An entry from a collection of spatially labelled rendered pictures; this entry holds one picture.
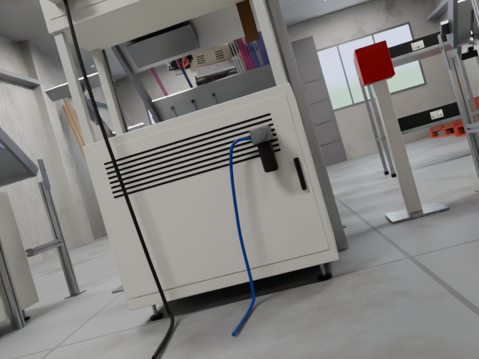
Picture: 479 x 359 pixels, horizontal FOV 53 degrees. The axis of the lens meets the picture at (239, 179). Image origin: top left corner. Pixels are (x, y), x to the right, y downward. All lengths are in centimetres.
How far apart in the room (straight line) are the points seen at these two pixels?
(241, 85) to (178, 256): 108
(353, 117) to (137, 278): 913
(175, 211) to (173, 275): 21
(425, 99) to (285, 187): 942
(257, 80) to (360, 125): 821
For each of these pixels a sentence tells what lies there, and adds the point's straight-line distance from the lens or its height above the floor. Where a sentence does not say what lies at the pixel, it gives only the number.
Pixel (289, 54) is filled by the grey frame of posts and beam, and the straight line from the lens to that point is 193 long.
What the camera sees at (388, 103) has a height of 51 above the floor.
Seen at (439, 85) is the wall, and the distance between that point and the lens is 1093.
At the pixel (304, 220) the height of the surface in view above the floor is 20.
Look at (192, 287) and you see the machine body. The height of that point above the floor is 9.
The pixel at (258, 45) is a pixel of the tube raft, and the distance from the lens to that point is 227.
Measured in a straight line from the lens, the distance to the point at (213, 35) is 222.
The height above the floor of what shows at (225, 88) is 81.
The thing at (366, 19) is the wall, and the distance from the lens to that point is 1088.
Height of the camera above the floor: 40
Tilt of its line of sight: 1 degrees down
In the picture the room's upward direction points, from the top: 16 degrees counter-clockwise
